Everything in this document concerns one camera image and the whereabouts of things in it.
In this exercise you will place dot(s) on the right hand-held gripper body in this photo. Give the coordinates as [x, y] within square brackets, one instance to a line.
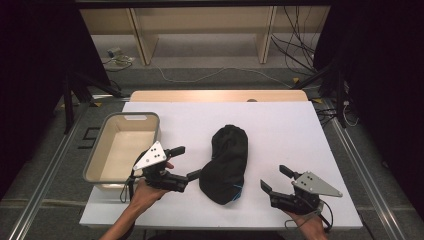
[313, 185]

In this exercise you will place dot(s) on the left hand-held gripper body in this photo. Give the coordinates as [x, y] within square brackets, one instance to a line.
[153, 156]

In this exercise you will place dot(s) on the beige bin with grey rim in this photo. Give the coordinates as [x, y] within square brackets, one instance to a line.
[123, 146]

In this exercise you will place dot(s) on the black cloth with blue stitching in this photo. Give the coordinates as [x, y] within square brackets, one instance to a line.
[226, 160]

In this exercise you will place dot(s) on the person's right hand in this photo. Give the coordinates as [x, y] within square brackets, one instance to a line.
[308, 223]

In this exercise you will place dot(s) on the person's left hand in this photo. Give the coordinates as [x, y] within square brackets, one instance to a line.
[145, 196]

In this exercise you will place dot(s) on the white board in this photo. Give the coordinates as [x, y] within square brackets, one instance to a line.
[283, 140]

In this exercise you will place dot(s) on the black tape square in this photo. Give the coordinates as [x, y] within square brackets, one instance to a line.
[86, 134]

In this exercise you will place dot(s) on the black tripod stand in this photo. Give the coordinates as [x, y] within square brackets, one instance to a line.
[340, 100]
[68, 106]

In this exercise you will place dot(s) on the white power adapter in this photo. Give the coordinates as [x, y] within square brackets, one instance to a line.
[115, 52]

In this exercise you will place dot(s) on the wooden shelf unit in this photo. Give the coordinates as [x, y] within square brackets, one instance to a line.
[143, 40]

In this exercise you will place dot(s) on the black curtain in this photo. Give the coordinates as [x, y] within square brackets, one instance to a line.
[33, 83]
[386, 83]

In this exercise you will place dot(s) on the aluminium floor rail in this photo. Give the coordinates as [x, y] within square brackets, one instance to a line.
[368, 180]
[43, 186]

